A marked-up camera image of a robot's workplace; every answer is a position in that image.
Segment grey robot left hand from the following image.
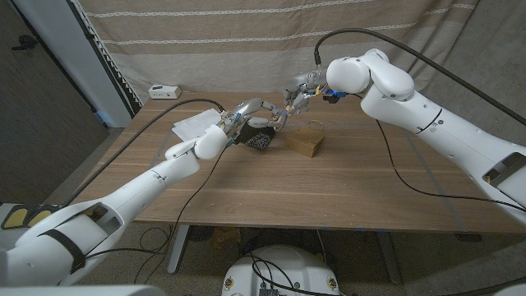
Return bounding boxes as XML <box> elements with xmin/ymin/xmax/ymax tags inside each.
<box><xmin>217</xmin><ymin>97</ymin><xmax>288</xmax><ymax>136</ymax></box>

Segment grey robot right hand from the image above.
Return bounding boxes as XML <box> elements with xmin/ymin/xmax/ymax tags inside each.
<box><xmin>282</xmin><ymin>67</ymin><xmax>330</xmax><ymax>114</ymax></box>

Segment black patterned bandana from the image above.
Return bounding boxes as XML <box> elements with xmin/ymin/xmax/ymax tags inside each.
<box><xmin>236</xmin><ymin>123</ymin><xmax>277</xmax><ymax>152</ymax></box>

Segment grey orange handled scissors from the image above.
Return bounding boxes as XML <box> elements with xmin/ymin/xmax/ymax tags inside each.
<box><xmin>270</xmin><ymin>104</ymin><xmax>291</xmax><ymax>132</ymax></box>

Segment brown paper bag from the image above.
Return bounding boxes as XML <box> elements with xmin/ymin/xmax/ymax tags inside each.
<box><xmin>284</xmin><ymin>119</ymin><xmax>326</xmax><ymax>159</ymax></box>

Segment white paper sheets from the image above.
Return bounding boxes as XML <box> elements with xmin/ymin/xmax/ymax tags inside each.
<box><xmin>171</xmin><ymin>108</ymin><xmax>223</xmax><ymax>143</ymax></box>

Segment beige striped curtain backdrop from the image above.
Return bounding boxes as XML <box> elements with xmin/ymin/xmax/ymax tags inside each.
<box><xmin>76</xmin><ymin>0</ymin><xmax>480</xmax><ymax>104</ymax></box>

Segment white power strip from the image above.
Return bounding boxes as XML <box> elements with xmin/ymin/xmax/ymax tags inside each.
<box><xmin>148</xmin><ymin>84</ymin><xmax>182</xmax><ymax>100</ymax></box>

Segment brown cardboard scrap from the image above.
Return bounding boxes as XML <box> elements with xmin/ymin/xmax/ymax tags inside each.
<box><xmin>211</xmin><ymin>228</ymin><xmax>242</xmax><ymax>250</ymax></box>

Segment black round floor object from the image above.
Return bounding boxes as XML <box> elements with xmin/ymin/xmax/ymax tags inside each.
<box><xmin>187</xmin><ymin>224</ymin><xmax>215</xmax><ymax>243</ymax></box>

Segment white table leg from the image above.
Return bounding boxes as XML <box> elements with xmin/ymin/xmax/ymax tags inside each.
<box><xmin>167</xmin><ymin>224</ymin><xmax>191</xmax><ymax>275</ymax></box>

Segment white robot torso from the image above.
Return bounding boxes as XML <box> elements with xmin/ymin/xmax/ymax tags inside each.
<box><xmin>221</xmin><ymin>245</ymin><xmax>341</xmax><ymax>296</ymax></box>

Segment grey table leg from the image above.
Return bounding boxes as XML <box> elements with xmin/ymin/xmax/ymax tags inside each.
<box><xmin>376</xmin><ymin>230</ymin><xmax>402</xmax><ymax>285</ymax></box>

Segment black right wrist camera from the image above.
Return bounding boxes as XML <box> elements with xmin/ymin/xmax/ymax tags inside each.
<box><xmin>322</xmin><ymin>89</ymin><xmax>347</xmax><ymax>104</ymax></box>

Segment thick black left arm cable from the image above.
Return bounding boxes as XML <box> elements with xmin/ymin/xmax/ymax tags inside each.
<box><xmin>63</xmin><ymin>97</ymin><xmax>227</xmax><ymax>206</ymax></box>

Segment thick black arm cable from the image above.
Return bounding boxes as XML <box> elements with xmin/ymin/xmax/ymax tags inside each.
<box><xmin>63</xmin><ymin>97</ymin><xmax>227</xmax><ymax>206</ymax></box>
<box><xmin>314</xmin><ymin>27</ymin><xmax>526</xmax><ymax>127</ymax></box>

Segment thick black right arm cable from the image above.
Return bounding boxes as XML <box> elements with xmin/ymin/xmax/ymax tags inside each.
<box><xmin>314</xmin><ymin>27</ymin><xmax>526</xmax><ymax>127</ymax></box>

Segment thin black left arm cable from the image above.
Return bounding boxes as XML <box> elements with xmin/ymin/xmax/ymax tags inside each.
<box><xmin>84</xmin><ymin>146</ymin><xmax>229</xmax><ymax>285</ymax></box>

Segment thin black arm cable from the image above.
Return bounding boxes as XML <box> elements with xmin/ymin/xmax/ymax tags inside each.
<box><xmin>84</xmin><ymin>146</ymin><xmax>229</xmax><ymax>285</ymax></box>
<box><xmin>344</xmin><ymin>93</ymin><xmax>526</xmax><ymax>214</ymax></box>

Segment black backdrop frame bar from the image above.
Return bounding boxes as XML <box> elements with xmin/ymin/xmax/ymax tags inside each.
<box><xmin>67</xmin><ymin>0</ymin><xmax>143</xmax><ymax>118</ymax></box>

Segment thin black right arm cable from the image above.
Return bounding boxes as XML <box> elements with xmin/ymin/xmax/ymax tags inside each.
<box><xmin>344</xmin><ymin>93</ymin><xmax>526</xmax><ymax>214</ymax></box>

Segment black torso cable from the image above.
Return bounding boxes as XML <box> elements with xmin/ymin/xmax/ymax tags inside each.
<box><xmin>248</xmin><ymin>254</ymin><xmax>342</xmax><ymax>296</ymax></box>

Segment black door handle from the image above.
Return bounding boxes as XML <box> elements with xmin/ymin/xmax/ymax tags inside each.
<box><xmin>11</xmin><ymin>35</ymin><xmax>39</xmax><ymax>52</ymax></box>

